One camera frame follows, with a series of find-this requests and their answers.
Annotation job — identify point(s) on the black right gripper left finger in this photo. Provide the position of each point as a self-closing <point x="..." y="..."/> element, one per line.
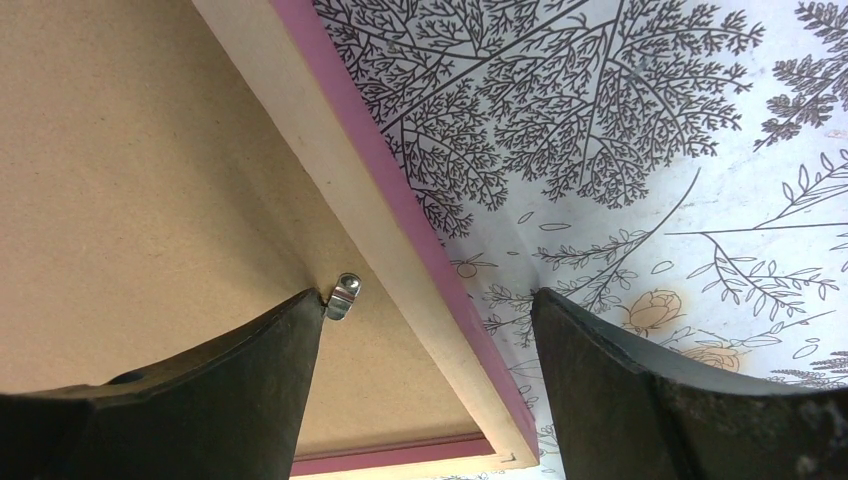
<point x="229" y="408"/>

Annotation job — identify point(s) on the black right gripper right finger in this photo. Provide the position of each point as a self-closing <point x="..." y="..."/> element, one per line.
<point x="624" y="407"/>

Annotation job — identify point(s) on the brown cardboard backing board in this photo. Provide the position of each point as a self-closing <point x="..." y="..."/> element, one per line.
<point x="149" y="204"/>

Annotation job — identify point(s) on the light wooden picture frame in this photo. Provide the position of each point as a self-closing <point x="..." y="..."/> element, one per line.
<point x="289" y="62"/>

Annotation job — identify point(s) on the floral patterned table mat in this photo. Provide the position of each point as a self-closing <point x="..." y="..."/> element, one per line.
<point x="679" y="168"/>

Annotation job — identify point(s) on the metal frame retaining clip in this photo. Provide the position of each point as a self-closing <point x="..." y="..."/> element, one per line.
<point x="342" y="297"/>

